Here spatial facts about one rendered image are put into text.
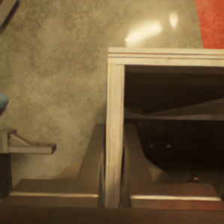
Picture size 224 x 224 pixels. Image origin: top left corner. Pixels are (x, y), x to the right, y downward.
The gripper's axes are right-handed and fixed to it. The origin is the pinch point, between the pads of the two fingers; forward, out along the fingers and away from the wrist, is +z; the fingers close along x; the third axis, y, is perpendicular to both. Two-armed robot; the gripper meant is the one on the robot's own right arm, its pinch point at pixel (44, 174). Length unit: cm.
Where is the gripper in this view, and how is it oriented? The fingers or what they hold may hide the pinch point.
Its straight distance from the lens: 35.6
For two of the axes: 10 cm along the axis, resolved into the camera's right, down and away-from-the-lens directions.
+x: 0.2, -9.9, -1.2
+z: 10.0, 0.2, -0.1
